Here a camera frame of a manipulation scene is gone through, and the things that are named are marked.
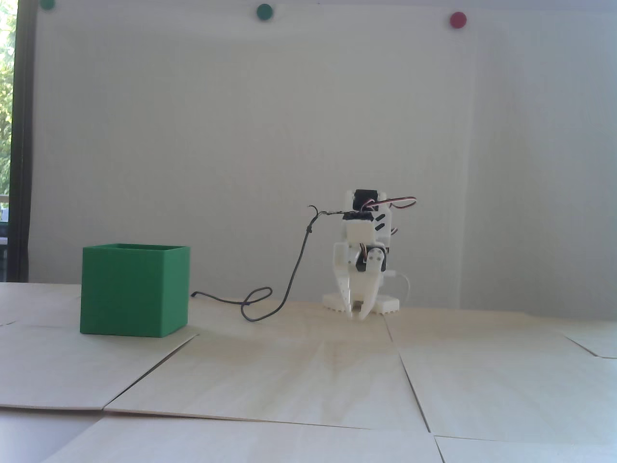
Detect red white servo wires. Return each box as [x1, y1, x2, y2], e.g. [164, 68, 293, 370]
[365, 195, 418, 213]

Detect black cable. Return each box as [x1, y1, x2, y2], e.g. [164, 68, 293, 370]
[191, 204, 349, 323]

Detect green box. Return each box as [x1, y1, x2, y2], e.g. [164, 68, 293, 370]
[80, 244, 191, 338]

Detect white cable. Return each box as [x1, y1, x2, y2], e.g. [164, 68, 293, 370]
[386, 271, 413, 307]

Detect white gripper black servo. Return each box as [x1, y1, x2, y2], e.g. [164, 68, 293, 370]
[334, 241, 388, 322]

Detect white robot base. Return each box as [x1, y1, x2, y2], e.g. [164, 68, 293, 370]
[322, 291, 401, 315]

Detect dark window frame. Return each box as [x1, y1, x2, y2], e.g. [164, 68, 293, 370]
[9, 0, 38, 283]

